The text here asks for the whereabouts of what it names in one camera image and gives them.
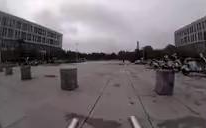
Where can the distant tree line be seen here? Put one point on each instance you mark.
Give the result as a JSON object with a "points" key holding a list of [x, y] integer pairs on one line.
{"points": [[104, 56]]}

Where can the pole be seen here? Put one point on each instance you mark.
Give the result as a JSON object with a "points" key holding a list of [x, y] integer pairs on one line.
{"points": [[77, 50]]}

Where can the grey paved plaza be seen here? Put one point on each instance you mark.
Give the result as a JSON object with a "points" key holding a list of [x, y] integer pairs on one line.
{"points": [[107, 100]]}

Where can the grey stone bollard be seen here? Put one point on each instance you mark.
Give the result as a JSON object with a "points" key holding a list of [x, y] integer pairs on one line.
{"points": [[68, 79], [26, 72], [8, 70], [164, 82]]}

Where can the tall chimney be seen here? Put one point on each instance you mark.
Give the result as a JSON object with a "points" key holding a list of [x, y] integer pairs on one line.
{"points": [[137, 45]]}

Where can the robot's own part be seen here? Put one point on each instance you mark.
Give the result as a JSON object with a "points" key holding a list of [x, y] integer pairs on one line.
{"points": [[72, 123], [135, 122]]}

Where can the row of trees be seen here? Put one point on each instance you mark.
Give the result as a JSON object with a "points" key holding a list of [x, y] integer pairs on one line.
{"points": [[34, 52]]}

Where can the row of parked scooters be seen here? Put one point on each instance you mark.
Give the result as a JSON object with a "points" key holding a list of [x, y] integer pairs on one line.
{"points": [[187, 65]]}

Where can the grey multi-storey building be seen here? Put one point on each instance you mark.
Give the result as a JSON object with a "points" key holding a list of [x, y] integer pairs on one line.
{"points": [[21, 33]]}

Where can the pale multi-storey building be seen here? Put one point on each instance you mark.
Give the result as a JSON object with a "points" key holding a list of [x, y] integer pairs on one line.
{"points": [[194, 33]]}

